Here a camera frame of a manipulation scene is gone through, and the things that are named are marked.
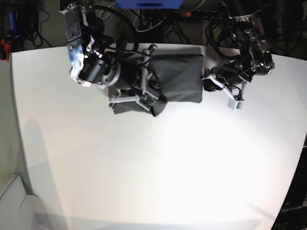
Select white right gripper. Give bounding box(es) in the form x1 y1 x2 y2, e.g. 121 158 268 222
109 44 157 105

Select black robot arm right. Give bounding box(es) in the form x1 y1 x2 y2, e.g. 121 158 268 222
59 0 160 111

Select black power strip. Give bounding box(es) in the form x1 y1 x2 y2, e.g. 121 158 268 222
181 10 220 19

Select white cable loop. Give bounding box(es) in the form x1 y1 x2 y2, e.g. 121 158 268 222
133 9 166 33

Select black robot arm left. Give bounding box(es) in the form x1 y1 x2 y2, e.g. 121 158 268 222
202 0 275 111

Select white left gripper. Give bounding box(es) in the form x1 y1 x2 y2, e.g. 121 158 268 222
201 74 247 99

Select dark grey t-shirt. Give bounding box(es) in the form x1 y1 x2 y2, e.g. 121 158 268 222
108 50 204 117

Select red and black clamp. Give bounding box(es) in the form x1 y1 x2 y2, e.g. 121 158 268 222
0 38 11 62

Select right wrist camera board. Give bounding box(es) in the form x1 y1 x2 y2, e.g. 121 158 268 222
137 94 156 111

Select blue box at top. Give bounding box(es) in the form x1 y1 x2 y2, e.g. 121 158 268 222
116 0 183 9

